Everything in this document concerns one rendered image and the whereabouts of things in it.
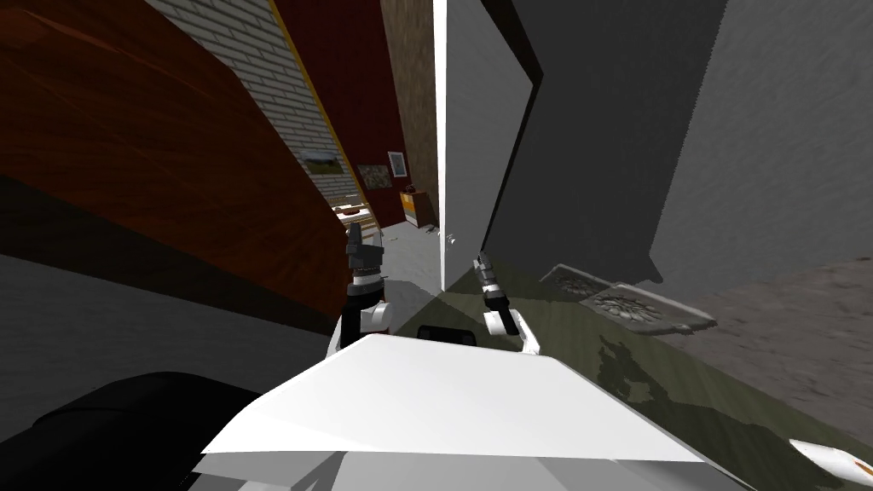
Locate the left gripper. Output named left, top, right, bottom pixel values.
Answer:
left=345, top=222, right=385, bottom=276

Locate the wooden table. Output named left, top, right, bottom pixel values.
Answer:
left=330, top=197, right=381, bottom=241

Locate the brown landscape picture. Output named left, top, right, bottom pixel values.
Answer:
left=356, top=163, right=394, bottom=192

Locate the orange cabinet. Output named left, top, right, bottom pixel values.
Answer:
left=399, top=188, right=438, bottom=229

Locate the green landscape picture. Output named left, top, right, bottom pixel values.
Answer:
left=298, top=149, right=345, bottom=176

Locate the white door leaf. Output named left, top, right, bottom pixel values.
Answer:
left=433, top=0, right=535, bottom=296

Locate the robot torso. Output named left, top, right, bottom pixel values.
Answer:
left=190, top=325, right=754, bottom=491

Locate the green carpet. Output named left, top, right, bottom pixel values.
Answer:
left=391, top=267, right=873, bottom=491

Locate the white oblong object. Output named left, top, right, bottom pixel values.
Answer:
left=789, top=438, right=873, bottom=489

